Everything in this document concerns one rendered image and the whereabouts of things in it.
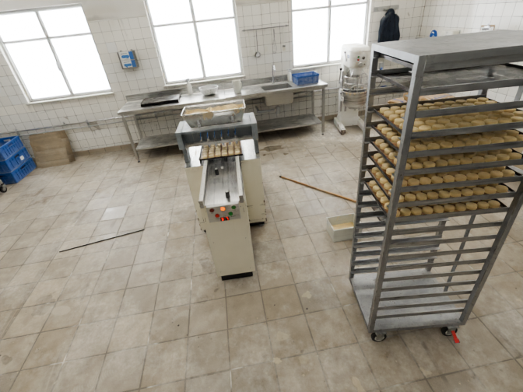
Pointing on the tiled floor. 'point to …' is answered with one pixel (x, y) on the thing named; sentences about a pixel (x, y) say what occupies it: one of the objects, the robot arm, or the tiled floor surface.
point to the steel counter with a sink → (263, 87)
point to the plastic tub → (341, 227)
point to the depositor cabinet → (257, 214)
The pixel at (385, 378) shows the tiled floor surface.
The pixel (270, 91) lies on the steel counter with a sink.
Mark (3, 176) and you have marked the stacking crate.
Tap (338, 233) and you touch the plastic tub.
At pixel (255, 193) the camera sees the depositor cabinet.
